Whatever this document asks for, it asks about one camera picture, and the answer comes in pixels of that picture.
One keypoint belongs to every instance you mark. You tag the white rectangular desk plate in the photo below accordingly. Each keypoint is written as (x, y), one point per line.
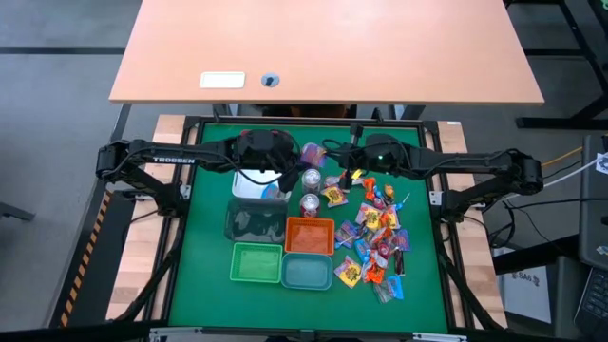
(222, 80)

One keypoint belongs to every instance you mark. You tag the blue candy packet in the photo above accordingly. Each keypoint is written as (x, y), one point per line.
(396, 287)
(362, 249)
(271, 192)

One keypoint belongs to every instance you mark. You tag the black desk leg frame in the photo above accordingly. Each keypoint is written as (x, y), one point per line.
(546, 122)

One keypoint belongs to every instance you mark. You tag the red Coca-Cola can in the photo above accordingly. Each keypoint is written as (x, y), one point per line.
(309, 204)

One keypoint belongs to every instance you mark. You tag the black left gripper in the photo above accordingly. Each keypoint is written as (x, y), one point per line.
(261, 149)

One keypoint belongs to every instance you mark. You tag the clear grey candy packet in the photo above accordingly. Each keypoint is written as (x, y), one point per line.
(381, 293)

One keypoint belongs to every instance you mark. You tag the white cardboard box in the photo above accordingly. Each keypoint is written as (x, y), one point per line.
(527, 290)

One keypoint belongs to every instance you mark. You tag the black aluminium table frame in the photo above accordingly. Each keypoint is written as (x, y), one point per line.
(304, 119)

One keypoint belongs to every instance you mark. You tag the silver bracket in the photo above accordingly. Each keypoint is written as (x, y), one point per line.
(439, 337)
(176, 332)

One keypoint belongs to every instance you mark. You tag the light brown desk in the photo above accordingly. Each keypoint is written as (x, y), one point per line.
(332, 43)

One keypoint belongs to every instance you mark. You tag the purple candy packet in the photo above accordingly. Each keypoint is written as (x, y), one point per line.
(403, 240)
(348, 232)
(313, 155)

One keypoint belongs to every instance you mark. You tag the teal plastic bin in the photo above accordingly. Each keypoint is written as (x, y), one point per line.
(306, 271)

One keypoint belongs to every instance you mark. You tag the silver soda can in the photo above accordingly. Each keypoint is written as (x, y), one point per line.
(312, 180)

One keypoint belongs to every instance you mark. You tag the orange plastic basket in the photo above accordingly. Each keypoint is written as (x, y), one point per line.
(309, 236)

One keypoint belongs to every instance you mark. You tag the red round candy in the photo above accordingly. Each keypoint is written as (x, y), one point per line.
(384, 250)

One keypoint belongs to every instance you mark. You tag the grey computer case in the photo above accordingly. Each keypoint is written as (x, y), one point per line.
(594, 214)

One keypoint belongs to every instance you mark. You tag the green plastic basket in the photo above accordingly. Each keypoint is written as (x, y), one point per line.
(256, 262)

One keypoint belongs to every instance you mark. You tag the black yellow floor strip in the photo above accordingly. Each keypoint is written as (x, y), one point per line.
(84, 260)

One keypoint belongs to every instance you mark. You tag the blue lollipop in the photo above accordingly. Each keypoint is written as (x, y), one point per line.
(400, 206)
(379, 201)

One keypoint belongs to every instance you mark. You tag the large yellow candy packet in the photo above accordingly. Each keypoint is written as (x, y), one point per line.
(349, 273)

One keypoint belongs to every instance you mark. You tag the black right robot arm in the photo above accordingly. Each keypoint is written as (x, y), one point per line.
(475, 161)

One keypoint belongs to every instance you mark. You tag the white plastic bin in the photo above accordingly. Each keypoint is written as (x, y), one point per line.
(252, 187)

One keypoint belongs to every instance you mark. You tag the black chair leg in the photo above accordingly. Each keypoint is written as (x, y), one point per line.
(14, 211)

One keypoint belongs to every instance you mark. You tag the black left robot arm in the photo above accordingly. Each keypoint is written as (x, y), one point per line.
(171, 160)

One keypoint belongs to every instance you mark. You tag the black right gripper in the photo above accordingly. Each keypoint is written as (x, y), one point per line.
(385, 157)

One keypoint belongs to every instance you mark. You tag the black candy stick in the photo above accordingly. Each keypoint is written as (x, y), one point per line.
(400, 263)

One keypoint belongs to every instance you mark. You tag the dark grey plastic bin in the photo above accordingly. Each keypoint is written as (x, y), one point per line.
(256, 223)

